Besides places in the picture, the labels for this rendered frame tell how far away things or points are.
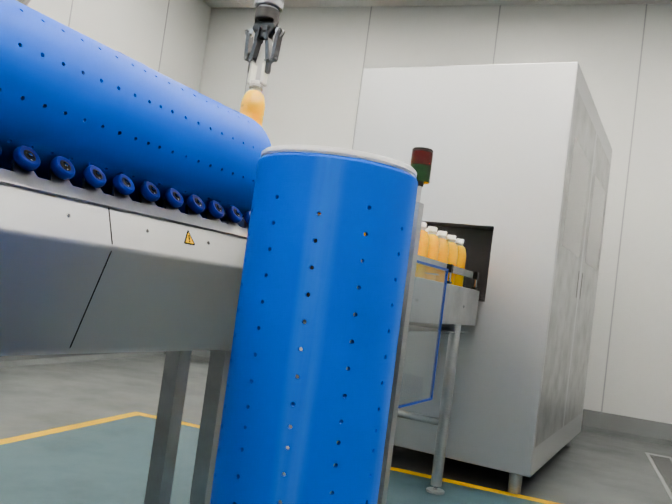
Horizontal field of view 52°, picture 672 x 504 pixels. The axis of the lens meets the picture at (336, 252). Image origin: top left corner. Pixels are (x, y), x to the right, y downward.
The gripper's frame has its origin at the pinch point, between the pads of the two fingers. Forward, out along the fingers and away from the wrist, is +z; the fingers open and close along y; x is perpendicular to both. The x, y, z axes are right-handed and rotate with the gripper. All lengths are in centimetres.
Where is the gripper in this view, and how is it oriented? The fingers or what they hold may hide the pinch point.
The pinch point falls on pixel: (258, 74)
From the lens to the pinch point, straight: 219.8
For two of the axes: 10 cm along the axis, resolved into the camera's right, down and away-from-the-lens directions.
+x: 4.4, 1.1, 8.9
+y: 8.9, 1.0, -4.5
